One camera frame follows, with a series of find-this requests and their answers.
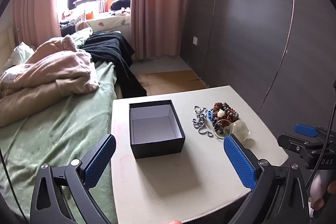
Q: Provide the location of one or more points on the pale green pillow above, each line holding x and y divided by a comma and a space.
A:
19, 54

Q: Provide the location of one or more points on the black knitted blanket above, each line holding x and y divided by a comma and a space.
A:
113, 48

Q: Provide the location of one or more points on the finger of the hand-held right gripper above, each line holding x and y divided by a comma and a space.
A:
305, 130

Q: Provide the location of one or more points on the green bedsheet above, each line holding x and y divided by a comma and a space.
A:
65, 129

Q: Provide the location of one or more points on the black jewelry box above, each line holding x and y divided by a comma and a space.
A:
157, 148

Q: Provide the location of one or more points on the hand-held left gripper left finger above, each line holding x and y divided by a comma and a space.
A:
99, 161

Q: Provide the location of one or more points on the person's right hand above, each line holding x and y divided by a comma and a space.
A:
319, 203

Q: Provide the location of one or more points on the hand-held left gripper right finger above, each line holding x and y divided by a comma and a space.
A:
239, 163

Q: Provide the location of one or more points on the white wall outlet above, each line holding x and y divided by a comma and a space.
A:
195, 40

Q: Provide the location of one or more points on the pink fleece blanket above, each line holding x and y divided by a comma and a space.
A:
52, 74

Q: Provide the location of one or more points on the floral printed bedding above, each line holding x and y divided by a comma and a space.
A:
110, 23

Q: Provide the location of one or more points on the black bag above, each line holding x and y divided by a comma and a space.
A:
119, 4

